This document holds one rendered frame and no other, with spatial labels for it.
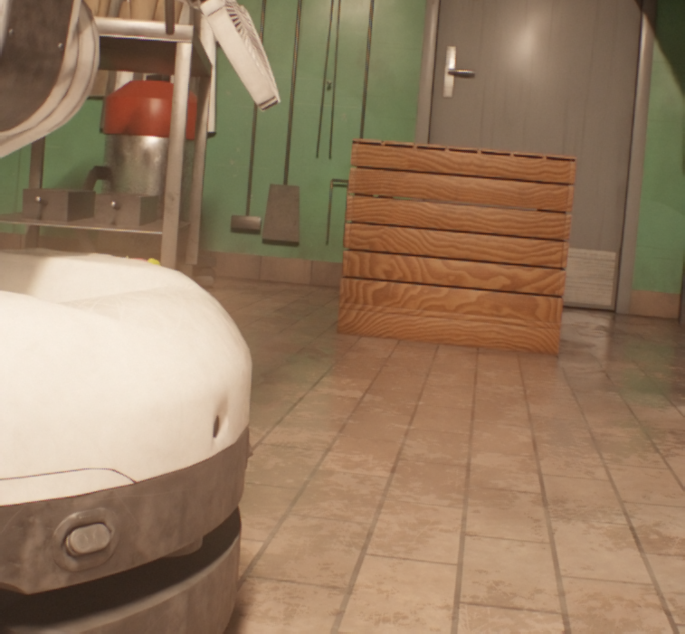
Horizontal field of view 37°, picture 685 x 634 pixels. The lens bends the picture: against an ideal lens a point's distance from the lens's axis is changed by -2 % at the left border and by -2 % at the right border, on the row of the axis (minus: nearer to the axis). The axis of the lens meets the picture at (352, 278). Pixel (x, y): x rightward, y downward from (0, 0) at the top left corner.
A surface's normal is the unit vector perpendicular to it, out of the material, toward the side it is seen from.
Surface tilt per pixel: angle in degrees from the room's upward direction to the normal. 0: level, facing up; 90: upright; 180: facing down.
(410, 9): 90
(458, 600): 0
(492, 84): 90
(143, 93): 40
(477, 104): 90
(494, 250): 90
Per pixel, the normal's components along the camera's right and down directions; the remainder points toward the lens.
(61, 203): 0.07, 0.22
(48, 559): 0.69, 0.12
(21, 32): 0.95, 0.21
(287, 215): -0.13, 0.07
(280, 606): 0.08, -0.99
